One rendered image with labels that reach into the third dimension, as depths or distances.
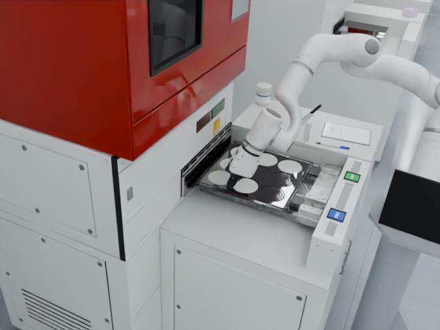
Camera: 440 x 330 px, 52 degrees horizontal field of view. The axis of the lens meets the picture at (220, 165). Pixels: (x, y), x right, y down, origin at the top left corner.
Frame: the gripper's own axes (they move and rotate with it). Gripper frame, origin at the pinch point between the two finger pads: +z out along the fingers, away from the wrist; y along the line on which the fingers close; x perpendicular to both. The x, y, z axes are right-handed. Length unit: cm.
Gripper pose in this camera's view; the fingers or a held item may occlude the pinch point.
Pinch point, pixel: (232, 182)
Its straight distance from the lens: 173.1
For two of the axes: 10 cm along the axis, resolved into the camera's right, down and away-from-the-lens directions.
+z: -4.6, 7.9, 4.0
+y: 8.6, 2.8, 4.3
